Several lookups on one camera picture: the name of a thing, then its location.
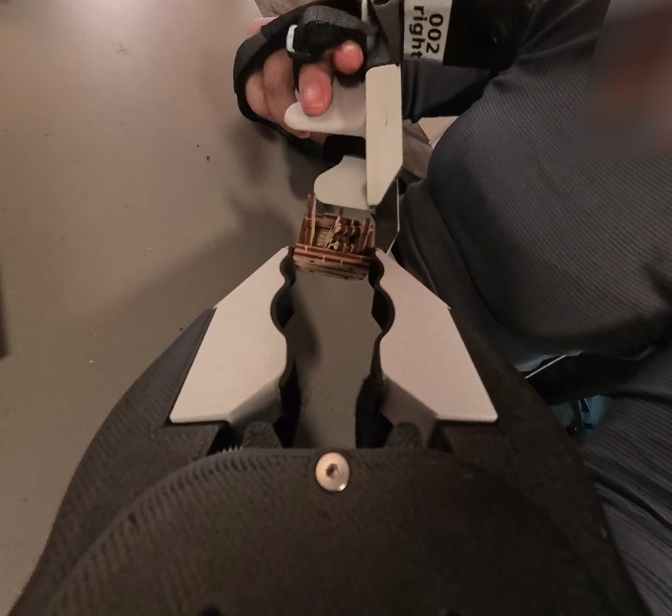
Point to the person's right hand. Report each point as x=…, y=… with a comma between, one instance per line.
x=273, y=91

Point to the small brown wooden model box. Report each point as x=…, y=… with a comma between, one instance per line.
x=336, y=265

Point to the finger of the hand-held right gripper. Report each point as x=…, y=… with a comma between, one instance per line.
x=384, y=127

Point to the person's dark clothing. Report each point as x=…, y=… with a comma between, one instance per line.
x=630, y=495

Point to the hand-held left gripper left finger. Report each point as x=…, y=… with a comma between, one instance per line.
x=231, y=364

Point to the person's right forearm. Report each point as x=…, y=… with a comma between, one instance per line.
x=525, y=154

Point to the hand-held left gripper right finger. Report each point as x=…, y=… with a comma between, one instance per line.
x=441, y=364

